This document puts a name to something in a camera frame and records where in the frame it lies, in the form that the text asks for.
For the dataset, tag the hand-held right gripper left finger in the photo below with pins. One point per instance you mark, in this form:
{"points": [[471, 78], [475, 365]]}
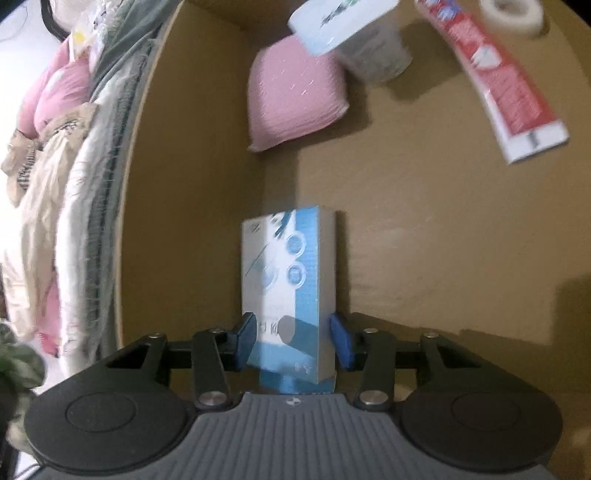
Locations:
{"points": [[244, 339]]}

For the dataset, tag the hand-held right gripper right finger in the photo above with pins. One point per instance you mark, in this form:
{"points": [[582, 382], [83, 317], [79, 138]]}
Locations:
{"points": [[342, 344]]}

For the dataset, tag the blue and white box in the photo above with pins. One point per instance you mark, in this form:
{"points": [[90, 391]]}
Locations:
{"points": [[286, 277]]}

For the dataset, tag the cardboard box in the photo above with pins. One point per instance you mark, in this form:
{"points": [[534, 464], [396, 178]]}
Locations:
{"points": [[438, 230]]}

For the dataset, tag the pink mesh sponge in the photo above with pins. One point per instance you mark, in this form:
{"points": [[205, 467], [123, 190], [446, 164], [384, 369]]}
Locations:
{"points": [[295, 92]]}

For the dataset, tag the white strawberry-print tissue pack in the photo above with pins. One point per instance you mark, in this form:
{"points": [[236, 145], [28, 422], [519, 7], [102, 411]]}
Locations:
{"points": [[369, 50]]}

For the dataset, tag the green patterned cloth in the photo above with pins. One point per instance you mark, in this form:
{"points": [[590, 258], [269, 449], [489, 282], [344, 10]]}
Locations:
{"points": [[21, 364]]}

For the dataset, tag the beige cloth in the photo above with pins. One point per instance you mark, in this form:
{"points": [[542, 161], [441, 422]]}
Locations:
{"points": [[41, 194]]}

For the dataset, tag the red and white toothpaste tube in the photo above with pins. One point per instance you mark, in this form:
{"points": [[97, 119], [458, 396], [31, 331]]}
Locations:
{"points": [[503, 78]]}

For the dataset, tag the grey blanket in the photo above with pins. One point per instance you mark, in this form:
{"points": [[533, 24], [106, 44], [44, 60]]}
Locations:
{"points": [[124, 46]]}

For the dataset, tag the clear plastic bag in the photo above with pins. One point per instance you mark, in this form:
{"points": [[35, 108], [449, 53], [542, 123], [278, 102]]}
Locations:
{"points": [[92, 27]]}

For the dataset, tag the white tape roll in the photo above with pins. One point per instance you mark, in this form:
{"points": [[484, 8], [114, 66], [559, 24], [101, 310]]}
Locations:
{"points": [[512, 21]]}

